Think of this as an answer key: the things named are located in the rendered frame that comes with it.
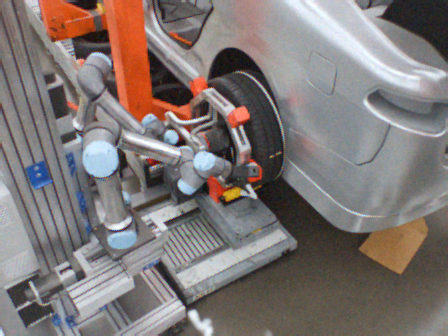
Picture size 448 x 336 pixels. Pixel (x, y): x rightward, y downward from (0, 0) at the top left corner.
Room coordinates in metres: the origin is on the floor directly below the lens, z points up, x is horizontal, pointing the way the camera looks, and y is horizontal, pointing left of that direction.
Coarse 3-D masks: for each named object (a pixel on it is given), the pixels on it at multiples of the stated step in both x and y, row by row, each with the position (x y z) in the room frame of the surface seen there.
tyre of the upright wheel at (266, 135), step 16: (224, 80) 2.15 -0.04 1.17; (240, 80) 2.14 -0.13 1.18; (240, 96) 2.01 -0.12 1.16; (256, 96) 2.03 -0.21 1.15; (272, 96) 2.05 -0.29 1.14; (256, 112) 1.95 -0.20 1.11; (272, 112) 1.97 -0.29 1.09; (256, 128) 1.88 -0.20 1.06; (272, 128) 1.91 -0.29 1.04; (256, 144) 1.84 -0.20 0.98; (272, 144) 1.86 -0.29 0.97; (256, 160) 1.83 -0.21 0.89; (272, 160) 1.84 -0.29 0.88; (272, 176) 1.87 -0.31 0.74
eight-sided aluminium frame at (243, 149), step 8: (200, 96) 2.16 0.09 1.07; (208, 96) 2.09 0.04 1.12; (216, 96) 2.10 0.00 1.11; (192, 104) 2.24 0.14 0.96; (200, 104) 2.25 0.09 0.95; (216, 104) 2.02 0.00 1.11; (224, 104) 2.03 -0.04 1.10; (192, 112) 2.25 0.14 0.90; (200, 112) 2.26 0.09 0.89; (224, 112) 1.94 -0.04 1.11; (192, 128) 2.26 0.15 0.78; (232, 128) 1.89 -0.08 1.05; (240, 128) 1.90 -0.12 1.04; (232, 136) 1.88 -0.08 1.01; (240, 136) 1.89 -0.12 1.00; (240, 144) 1.84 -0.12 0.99; (248, 144) 1.85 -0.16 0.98; (240, 152) 1.81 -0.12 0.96; (248, 152) 1.83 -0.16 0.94; (240, 160) 1.81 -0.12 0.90; (248, 160) 1.84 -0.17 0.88; (224, 184) 1.93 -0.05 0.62
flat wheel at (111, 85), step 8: (112, 56) 3.69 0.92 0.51; (152, 56) 3.74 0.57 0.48; (112, 64) 3.63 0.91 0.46; (152, 64) 3.60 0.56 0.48; (160, 64) 3.62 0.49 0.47; (112, 72) 3.44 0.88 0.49; (152, 72) 3.78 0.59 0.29; (160, 72) 3.41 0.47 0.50; (168, 72) 3.42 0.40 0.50; (112, 80) 3.29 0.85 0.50; (152, 80) 3.29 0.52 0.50; (160, 80) 3.33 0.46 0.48; (168, 80) 3.40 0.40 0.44; (112, 88) 3.29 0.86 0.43
